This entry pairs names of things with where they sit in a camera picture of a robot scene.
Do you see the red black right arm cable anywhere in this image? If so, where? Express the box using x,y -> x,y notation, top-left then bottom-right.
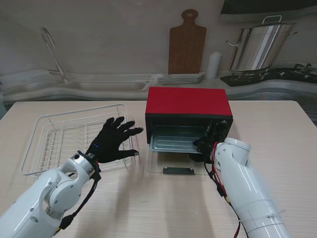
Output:
203,142 -> 242,238

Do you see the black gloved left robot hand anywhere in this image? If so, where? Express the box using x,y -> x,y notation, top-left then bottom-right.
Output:
86,117 -> 144,164

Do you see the white wire dish rack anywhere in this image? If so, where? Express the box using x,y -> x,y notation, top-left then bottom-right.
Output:
21,103 -> 134,178

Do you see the red black left arm cable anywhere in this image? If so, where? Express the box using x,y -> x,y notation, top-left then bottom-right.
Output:
60,162 -> 102,230

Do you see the ribbed grey metal baking tray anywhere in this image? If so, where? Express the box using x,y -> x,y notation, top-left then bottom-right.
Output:
150,133 -> 209,155

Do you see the red black arm cable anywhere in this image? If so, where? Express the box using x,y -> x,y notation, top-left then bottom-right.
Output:
203,142 -> 242,238
60,162 -> 102,230

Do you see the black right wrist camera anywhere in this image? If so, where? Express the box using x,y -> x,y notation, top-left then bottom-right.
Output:
202,146 -> 215,163

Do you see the printed kitchen backdrop banner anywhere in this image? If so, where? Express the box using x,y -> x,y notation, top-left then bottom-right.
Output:
0,0 -> 317,103

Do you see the red black toaster oven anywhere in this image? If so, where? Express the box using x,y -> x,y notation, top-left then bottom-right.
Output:
145,87 -> 234,149

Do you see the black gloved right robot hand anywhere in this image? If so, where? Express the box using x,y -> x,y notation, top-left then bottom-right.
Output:
189,136 -> 215,162

